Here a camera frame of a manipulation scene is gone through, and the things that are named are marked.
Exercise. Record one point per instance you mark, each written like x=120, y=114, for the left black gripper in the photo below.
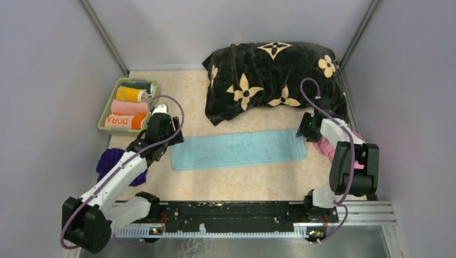
x=177, y=138

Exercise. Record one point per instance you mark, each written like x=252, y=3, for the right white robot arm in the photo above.
x=344, y=179

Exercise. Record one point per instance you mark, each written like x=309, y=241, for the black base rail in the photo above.
x=237, y=217

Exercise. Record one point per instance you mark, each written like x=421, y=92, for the orange DORA rolled towel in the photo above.
x=127, y=122

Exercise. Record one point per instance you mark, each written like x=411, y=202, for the green plastic basket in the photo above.
x=107, y=111

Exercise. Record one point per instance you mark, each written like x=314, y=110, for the pink rolled towel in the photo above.
x=128, y=108

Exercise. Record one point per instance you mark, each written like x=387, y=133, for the dark green rolled towel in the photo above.
x=149, y=87

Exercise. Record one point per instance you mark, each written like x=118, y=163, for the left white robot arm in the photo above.
x=90, y=220

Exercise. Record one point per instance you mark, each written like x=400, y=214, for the black floral blanket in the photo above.
x=246, y=76

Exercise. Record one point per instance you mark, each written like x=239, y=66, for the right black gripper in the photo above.
x=302, y=129

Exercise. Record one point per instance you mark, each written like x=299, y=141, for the yellow rolled towel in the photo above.
x=131, y=94

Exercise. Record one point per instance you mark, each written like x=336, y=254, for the purple towel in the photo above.
x=111, y=157

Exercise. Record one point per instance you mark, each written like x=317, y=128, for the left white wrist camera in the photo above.
x=160, y=109

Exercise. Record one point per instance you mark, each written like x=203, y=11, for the light blue towel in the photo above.
x=238, y=150

